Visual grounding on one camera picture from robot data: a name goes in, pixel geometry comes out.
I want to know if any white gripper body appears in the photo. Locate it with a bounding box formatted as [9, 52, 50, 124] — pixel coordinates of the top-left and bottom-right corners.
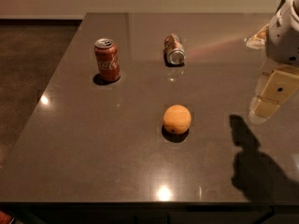
[265, 0, 299, 65]

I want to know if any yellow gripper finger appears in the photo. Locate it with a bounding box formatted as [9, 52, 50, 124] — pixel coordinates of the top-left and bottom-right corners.
[249, 66, 299, 124]

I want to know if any orange fruit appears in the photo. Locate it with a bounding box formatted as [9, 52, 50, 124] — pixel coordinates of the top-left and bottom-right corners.
[163, 105, 192, 134]

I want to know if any silver brown lying can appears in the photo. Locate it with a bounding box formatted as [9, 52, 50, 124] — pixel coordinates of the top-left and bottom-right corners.
[164, 34, 186, 65]

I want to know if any red coke can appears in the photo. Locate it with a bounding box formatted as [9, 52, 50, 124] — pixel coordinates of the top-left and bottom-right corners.
[94, 37, 121, 82]

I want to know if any red object at bottom left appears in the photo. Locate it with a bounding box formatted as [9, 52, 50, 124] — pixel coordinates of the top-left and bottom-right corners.
[0, 212, 14, 224]

